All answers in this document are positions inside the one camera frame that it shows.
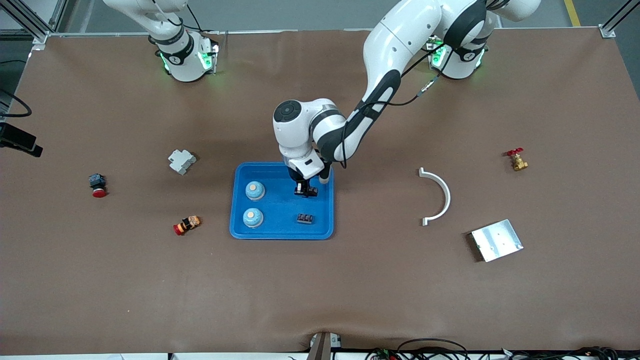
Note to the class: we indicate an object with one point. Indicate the yellow floor tape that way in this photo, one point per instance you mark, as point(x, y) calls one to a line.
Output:
point(572, 12)

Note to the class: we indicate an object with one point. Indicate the dark terminal block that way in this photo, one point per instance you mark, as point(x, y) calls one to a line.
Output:
point(305, 218)
point(314, 192)

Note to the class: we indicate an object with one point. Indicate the metal table clamp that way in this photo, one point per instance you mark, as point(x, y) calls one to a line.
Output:
point(322, 347)

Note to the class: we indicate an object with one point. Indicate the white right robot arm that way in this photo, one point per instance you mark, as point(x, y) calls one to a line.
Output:
point(182, 60)

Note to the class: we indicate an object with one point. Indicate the brown table mat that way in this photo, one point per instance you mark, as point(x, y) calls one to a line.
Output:
point(320, 290)

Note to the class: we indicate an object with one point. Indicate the aluminium plate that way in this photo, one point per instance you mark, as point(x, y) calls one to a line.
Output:
point(497, 240)

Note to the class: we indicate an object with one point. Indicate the blue call bell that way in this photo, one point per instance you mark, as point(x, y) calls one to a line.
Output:
point(255, 190)
point(253, 217)

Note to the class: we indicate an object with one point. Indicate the red push button black body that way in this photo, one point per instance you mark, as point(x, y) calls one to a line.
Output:
point(98, 185)

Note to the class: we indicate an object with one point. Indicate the blue plastic tray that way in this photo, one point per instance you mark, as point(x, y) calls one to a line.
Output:
point(272, 200)

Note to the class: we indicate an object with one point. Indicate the white circuit breaker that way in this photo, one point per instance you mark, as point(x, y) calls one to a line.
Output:
point(181, 161)

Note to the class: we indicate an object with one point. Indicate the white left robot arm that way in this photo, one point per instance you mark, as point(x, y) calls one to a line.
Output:
point(400, 45)

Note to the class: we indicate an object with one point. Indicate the white curved plastic bracket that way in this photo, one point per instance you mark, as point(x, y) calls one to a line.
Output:
point(448, 196)

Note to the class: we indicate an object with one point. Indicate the aluminium frame profile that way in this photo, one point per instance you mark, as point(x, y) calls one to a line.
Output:
point(40, 39)
point(607, 31)

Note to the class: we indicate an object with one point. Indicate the red emergency stop yellow body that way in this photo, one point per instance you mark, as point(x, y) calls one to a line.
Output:
point(187, 225)

